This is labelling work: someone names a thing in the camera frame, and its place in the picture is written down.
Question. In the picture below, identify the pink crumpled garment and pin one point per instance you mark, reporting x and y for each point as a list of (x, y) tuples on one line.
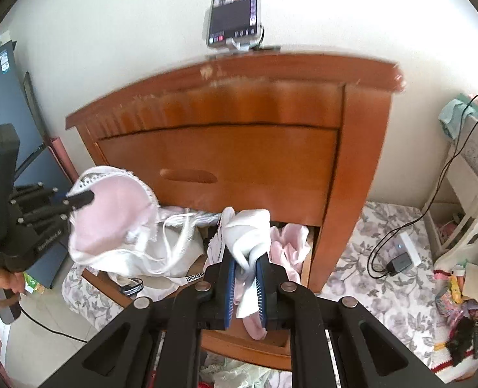
[(289, 249)]

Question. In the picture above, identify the brown wooden nightstand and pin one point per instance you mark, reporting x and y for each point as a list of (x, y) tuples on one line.
[(349, 95)]

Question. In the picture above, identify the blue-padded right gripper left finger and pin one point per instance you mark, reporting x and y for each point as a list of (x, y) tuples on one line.
[(154, 344)]

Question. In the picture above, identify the white plastic shelf rack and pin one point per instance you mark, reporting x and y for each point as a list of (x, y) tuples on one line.
[(451, 212)]

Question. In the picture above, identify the colourful toy clutter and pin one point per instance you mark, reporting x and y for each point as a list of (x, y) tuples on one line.
[(456, 301)]

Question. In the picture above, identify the black power adapter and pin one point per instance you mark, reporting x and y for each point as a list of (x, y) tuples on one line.
[(399, 264)]

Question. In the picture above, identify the pink rolled mat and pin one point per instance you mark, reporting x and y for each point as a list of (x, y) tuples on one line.
[(63, 158)]

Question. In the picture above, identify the white pink garment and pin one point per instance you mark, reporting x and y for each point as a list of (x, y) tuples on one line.
[(246, 236)]

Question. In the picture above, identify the smartphone on stand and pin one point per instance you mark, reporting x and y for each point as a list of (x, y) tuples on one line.
[(234, 24)]

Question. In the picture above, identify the light green sheer garment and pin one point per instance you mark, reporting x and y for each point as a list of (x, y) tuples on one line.
[(232, 373)]

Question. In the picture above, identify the teal cloth on shelf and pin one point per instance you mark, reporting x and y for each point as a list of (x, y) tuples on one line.
[(452, 116)]

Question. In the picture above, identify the dark blue cabinet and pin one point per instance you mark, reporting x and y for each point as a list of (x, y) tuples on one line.
[(35, 162)]

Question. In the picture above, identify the white black-banded underwear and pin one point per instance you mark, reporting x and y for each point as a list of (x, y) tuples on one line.
[(158, 288)]

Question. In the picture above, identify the pink white lace bra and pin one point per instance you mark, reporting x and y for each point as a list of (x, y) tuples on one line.
[(125, 231)]

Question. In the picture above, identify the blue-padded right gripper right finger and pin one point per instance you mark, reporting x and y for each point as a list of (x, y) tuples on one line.
[(335, 343)]

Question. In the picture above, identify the white power strip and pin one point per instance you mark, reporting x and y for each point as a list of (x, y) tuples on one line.
[(404, 244)]

